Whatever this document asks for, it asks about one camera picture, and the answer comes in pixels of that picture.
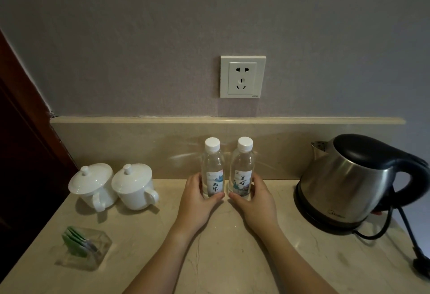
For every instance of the white wall socket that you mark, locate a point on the white wall socket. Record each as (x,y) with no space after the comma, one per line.
(243,77)

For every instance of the steel electric kettle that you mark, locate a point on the steel electric kettle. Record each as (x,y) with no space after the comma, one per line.
(342,183)

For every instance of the clear tea bag holder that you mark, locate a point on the clear tea bag holder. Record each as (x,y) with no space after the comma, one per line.
(97,253)

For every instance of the red wooden door frame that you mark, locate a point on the red wooden door frame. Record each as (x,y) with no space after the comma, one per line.
(33,102)

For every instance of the beige stone countertop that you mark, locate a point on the beige stone countertop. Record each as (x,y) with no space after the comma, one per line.
(151,236)

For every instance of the person's left forearm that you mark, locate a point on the person's left forearm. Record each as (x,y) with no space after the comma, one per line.
(161,263)

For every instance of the white lidded cup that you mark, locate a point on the white lidded cup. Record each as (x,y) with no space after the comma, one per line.
(90,183)
(132,184)

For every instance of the clear water bottle white cap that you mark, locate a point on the clear water bottle white cap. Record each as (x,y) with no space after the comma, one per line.
(213,166)
(242,166)

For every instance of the person's left hand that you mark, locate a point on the person's left hand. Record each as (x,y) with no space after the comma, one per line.
(196,206)

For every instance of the bundle of green tea bags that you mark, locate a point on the bundle of green tea bags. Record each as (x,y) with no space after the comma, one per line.
(77,241)

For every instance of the beige stone backsplash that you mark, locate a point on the beige stone backsplash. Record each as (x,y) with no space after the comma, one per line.
(134,142)

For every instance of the person's right hand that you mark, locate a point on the person's right hand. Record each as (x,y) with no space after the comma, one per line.
(258,209)

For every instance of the person's right forearm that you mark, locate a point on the person's right forearm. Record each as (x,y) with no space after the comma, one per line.
(295,263)

